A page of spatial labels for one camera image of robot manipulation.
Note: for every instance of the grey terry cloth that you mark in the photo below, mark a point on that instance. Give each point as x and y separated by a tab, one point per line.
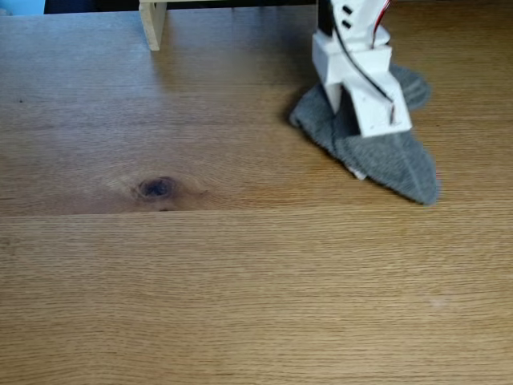
394	166

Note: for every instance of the light wooden stand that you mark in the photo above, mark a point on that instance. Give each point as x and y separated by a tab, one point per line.
154	24

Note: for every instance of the light blue object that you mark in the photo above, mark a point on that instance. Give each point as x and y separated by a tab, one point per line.
20	6

